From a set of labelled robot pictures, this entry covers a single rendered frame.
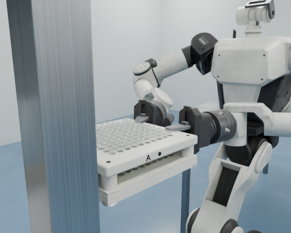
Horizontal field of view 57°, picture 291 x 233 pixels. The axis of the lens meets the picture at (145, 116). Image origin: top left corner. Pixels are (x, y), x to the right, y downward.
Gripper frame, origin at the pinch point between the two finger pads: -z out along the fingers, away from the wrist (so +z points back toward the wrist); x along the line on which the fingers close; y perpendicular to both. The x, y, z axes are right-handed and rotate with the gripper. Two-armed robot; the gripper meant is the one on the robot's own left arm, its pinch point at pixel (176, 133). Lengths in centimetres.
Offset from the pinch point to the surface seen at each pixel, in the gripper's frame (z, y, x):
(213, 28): 386, 311, -84
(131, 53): 268, 418, -33
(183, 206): 80, 73, 79
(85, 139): -32.1, -19.5, -8.3
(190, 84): 380, 358, 26
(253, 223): 133, 50, 100
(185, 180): 79, 71, 60
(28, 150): -37.0, -16.4, -7.2
